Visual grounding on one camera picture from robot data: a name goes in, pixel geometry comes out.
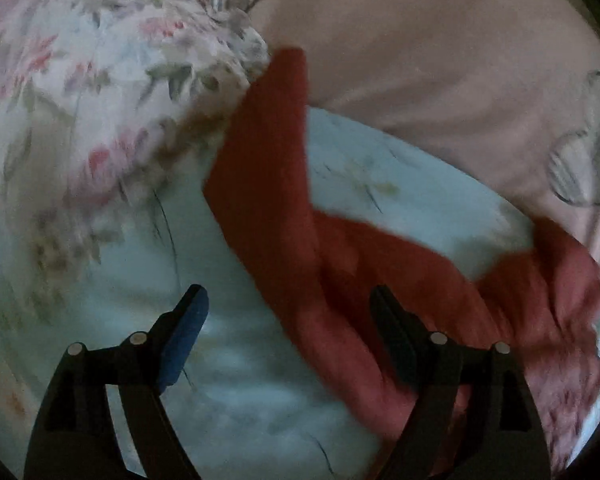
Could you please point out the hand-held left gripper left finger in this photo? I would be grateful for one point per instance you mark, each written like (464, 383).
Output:
(182, 342)

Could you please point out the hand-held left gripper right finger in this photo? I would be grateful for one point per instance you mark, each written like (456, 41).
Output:
(391, 332)

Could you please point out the red quilted jacket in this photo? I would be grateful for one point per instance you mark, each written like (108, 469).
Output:
(280, 185)

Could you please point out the light blue floral bedsheet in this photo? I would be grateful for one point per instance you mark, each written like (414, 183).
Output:
(255, 385)

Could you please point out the white floral pillow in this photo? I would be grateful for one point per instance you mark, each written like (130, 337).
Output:
(105, 85)

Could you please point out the pink duvet with plaid hearts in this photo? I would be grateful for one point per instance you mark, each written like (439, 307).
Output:
(430, 60)

